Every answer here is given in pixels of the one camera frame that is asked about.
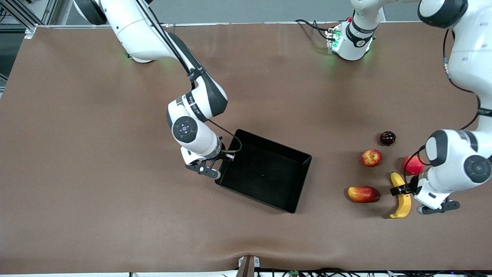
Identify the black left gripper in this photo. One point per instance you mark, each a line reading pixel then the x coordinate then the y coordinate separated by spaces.
pixel 411 187

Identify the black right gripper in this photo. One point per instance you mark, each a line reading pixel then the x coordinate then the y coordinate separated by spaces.
pixel 220 155

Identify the yellow banana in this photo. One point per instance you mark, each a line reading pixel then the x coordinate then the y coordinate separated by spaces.
pixel 403 206

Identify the small red yellow apple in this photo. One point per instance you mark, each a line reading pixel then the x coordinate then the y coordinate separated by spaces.
pixel 371 158

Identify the black rectangular plastic tray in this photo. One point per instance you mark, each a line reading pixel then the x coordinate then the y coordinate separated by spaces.
pixel 265 173

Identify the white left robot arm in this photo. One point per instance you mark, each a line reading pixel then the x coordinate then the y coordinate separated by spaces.
pixel 472 50

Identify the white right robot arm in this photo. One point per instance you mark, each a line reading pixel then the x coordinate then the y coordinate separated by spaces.
pixel 130 27

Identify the red yellow mango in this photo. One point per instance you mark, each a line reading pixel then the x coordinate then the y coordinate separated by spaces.
pixel 363 194

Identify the dark purple plum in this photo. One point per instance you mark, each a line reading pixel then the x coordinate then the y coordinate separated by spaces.
pixel 387 138

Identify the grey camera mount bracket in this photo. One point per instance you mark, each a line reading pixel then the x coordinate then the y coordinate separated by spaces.
pixel 248 265

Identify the aluminium frame struts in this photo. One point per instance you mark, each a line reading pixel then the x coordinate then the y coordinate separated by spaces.
pixel 30 30

